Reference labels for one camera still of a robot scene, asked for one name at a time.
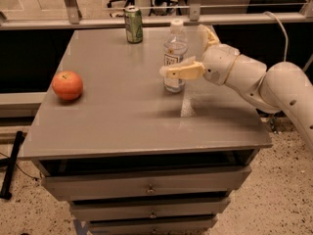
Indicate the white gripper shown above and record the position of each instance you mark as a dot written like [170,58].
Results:
[219,65]

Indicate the clear blue-label plastic bottle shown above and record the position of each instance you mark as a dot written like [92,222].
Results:
[175,49]

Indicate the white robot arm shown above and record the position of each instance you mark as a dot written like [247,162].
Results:
[282,88]

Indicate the green soda can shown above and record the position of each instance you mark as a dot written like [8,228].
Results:
[133,24]

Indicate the grey drawer cabinet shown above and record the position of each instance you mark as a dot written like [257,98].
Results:
[125,121]

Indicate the top grey drawer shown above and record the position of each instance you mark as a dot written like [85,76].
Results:
[146,183]

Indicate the grey drawer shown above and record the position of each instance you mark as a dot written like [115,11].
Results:
[146,183]
[150,209]
[153,226]

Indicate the grey metal railing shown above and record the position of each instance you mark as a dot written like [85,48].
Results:
[33,14]

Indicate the red apple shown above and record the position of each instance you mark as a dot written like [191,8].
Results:
[67,85]

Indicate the bottom grey drawer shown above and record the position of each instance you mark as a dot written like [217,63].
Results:
[153,226]

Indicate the middle grey drawer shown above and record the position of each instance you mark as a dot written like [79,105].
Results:
[150,209]

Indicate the black bar on floor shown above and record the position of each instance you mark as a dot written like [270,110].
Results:
[9,164]

